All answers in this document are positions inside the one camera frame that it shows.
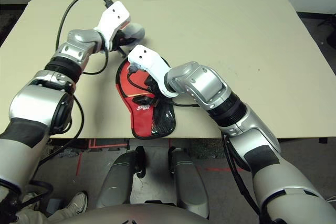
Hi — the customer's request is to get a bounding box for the bystander beige trouser leg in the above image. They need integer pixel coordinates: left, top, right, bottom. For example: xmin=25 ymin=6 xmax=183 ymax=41
xmin=15 ymin=202 xmax=79 ymax=224

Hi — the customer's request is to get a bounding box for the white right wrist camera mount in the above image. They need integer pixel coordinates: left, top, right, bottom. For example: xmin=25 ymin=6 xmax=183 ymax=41
xmin=128 ymin=45 xmax=182 ymax=98

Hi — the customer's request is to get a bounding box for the grey robot leg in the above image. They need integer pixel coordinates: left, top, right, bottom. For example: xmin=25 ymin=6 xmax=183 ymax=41
xmin=167 ymin=147 xmax=211 ymax=219
xmin=96 ymin=145 xmax=146 ymax=209

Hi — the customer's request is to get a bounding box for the red black paddle case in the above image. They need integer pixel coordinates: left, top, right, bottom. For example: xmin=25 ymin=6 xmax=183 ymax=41
xmin=114 ymin=55 xmax=176 ymax=140

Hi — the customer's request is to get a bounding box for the black table frame bar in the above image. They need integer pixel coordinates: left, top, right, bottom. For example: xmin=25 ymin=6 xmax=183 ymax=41
xmin=317 ymin=137 xmax=336 ymax=145

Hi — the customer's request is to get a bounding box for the grey robot right leg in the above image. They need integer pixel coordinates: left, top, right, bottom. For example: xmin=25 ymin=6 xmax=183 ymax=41
xmin=167 ymin=147 xmax=211 ymax=219

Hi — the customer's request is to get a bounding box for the grey robot left leg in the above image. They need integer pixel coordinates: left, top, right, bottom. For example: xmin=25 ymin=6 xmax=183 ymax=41
xmin=96 ymin=145 xmax=146 ymax=209

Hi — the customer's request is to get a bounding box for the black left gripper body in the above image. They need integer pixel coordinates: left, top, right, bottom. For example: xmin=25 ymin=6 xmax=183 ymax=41
xmin=113 ymin=31 xmax=127 ymax=51

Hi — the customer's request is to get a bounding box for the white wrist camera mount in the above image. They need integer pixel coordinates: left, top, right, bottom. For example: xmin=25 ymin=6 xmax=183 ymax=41
xmin=93 ymin=1 xmax=131 ymax=52
xmin=128 ymin=45 xmax=182 ymax=98

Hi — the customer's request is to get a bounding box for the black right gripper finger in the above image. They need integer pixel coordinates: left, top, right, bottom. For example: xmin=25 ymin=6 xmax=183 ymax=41
xmin=132 ymin=97 xmax=160 ymax=108

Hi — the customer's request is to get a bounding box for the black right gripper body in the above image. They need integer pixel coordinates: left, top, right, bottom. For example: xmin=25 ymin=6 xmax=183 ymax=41
xmin=144 ymin=74 xmax=161 ymax=99

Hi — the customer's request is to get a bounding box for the bystander white sneaker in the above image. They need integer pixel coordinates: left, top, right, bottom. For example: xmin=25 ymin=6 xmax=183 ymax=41
xmin=65 ymin=191 xmax=89 ymax=216

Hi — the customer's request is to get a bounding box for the grey robot torso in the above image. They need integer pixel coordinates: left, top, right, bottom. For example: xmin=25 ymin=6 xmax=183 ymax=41
xmin=52 ymin=202 xmax=208 ymax=224

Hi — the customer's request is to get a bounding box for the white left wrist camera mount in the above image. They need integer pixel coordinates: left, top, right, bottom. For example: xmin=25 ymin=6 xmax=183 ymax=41
xmin=93 ymin=1 xmax=131 ymax=52

